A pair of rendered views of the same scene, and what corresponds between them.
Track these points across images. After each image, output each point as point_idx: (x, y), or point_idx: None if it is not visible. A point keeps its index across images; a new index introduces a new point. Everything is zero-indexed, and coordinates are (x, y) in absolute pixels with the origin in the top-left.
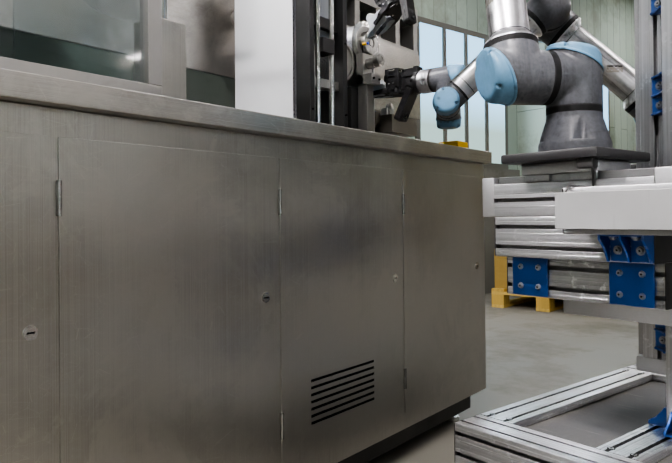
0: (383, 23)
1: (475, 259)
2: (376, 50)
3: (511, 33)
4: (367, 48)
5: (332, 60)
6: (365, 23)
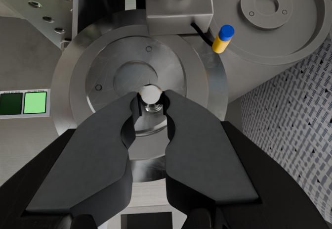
0: (167, 146)
1: None
2: (96, 58)
3: None
4: (163, 50)
5: None
6: (145, 171)
